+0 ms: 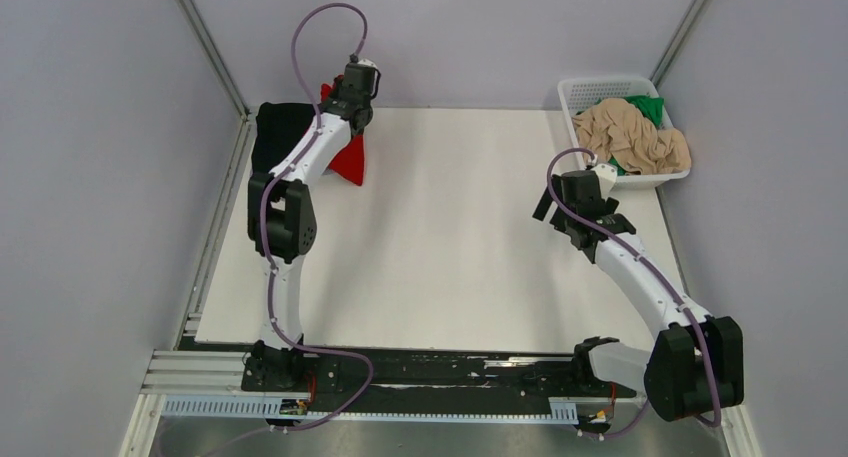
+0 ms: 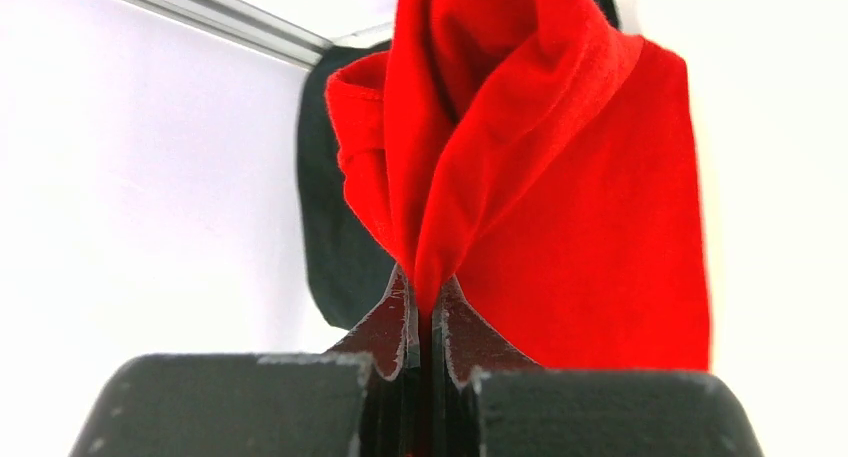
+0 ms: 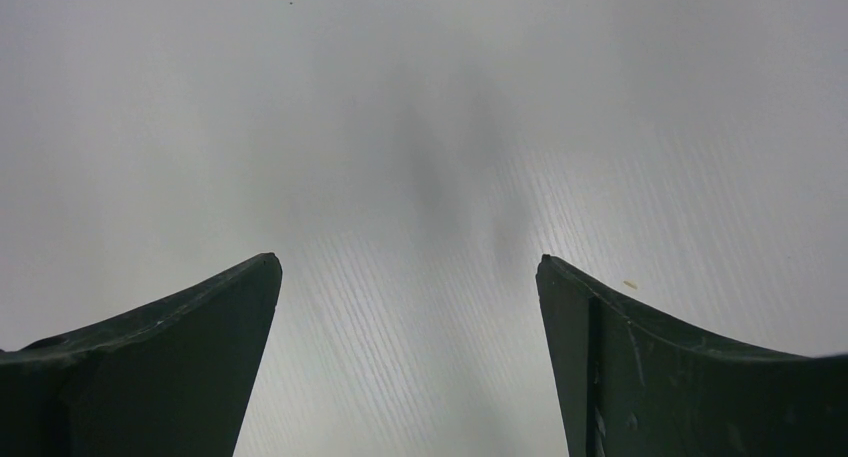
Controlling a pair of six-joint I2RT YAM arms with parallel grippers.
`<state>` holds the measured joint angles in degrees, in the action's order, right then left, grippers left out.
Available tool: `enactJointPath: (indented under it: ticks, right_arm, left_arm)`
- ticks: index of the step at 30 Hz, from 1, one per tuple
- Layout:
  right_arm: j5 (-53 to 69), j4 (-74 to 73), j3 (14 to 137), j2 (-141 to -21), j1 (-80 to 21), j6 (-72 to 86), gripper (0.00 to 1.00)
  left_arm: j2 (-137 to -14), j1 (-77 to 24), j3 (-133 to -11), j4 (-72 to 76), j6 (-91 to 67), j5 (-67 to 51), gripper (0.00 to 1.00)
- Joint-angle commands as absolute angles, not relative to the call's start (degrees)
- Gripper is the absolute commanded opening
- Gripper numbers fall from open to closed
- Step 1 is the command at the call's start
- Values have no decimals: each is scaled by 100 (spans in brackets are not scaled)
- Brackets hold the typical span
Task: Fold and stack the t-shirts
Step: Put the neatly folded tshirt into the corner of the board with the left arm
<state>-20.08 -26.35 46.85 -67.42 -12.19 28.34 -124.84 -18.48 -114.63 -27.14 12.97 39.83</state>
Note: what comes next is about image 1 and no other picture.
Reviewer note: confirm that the beige t-shirt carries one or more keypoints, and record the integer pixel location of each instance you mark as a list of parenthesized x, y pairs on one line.
[(589, 136)]

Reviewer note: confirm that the aluminium frame post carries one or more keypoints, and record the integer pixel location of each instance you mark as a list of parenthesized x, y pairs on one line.
[(690, 19), (196, 22)]

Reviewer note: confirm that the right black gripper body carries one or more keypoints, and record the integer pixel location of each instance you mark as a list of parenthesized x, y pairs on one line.
[(560, 220)]

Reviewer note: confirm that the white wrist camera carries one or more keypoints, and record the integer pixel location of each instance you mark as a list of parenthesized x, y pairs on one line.
[(362, 61), (607, 175)]

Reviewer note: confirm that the folded black t-shirt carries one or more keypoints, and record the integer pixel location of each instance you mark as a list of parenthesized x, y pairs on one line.
[(280, 127)]

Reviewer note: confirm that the left aluminium frame post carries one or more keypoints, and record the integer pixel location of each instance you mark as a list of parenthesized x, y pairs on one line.
[(196, 22)]

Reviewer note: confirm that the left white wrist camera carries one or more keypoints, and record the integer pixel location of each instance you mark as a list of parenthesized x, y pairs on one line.
[(362, 61)]

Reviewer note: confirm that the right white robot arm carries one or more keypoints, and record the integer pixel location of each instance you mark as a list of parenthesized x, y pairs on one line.
[(696, 364)]

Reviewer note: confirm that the right aluminium frame post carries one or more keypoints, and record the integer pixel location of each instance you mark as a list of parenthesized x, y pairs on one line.
[(690, 19)]

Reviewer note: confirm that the red t-shirt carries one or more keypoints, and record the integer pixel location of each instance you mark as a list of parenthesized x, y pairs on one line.
[(350, 162)]

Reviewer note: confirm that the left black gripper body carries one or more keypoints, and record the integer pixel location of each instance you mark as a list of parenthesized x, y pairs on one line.
[(335, 96)]

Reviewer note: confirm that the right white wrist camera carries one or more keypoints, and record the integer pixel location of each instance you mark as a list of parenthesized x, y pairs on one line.
[(607, 175)]

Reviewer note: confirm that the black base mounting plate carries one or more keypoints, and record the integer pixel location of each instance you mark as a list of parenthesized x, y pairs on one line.
[(386, 379)]

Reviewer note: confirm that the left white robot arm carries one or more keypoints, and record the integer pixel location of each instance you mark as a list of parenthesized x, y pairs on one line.
[(282, 224)]

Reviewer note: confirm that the white slotted cable duct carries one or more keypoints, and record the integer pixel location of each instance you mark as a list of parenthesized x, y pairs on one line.
[(558, 411)]

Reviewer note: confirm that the green t-shirt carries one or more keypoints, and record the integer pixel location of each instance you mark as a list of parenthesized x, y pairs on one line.
[(632, 137)]

